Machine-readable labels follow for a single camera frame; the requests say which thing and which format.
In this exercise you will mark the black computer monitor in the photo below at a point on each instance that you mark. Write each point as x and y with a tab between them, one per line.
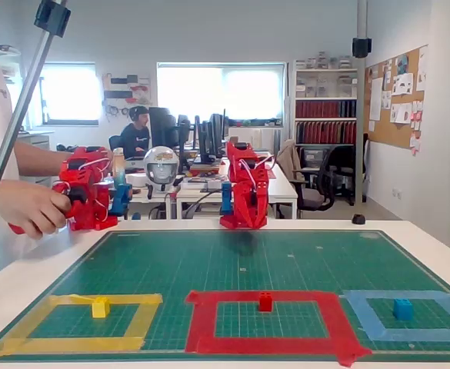
218	130
203	138
163	127
183	130

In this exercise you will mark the red tape square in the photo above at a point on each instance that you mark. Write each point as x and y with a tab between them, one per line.
263	343

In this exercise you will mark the red lego brick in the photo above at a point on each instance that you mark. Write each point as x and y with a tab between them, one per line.
265	303

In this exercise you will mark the black clamp on slanted pole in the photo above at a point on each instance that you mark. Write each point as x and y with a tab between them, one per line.
51	17

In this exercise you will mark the upright grey pole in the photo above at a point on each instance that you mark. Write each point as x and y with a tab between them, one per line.
362	115

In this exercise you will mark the cork pin board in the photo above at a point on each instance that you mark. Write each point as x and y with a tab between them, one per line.
386	130

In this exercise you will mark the yellow lego brick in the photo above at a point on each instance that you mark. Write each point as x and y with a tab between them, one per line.
101	307

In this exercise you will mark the white wall socket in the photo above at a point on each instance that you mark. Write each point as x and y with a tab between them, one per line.
396	193

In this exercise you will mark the slanted metal pole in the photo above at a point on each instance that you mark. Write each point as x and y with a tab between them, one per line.
15	127

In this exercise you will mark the wide window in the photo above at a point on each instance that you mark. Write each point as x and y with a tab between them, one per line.
220	92

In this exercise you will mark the blue lego brick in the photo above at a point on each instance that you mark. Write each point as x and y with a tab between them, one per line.
403	310

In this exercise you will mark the red robot arm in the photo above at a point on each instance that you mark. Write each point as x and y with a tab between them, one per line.
240	153

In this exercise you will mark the seated person in dark sweater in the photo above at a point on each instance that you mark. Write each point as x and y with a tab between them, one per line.
134	138

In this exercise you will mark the green cutting mat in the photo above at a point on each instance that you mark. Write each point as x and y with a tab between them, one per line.
209	269

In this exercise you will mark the yellow tape square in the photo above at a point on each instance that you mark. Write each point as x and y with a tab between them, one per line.
74	344

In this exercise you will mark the white tool pegboard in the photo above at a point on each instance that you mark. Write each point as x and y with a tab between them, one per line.
126	90

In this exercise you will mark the colourful drink bottle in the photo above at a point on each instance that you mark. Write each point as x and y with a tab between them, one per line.
118	169

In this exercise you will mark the person's right hand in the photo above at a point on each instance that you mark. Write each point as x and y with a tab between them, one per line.
32	207

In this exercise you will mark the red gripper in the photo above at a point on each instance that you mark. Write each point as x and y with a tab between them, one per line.
251	200

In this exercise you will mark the black clamp on upright pole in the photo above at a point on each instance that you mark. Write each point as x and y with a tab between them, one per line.
362	48

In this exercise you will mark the blue tape square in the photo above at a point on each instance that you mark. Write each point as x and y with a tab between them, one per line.
401	334

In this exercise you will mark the white bookshelf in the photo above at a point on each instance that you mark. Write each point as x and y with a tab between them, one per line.
324	98

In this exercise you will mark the small window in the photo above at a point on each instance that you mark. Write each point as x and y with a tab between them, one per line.
70	92

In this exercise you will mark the white wall shelf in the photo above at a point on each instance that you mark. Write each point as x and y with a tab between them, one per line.
7	52

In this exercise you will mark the black office chair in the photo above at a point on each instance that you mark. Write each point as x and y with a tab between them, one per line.
342	169

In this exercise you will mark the red leader arm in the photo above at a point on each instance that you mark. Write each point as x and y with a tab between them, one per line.
86	180

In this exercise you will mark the beige jacket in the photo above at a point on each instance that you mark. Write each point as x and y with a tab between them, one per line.
290	157

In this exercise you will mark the person's left forearm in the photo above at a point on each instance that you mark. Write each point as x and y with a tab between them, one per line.
40	163

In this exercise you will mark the white helmet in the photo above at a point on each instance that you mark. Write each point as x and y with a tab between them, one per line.
161	161

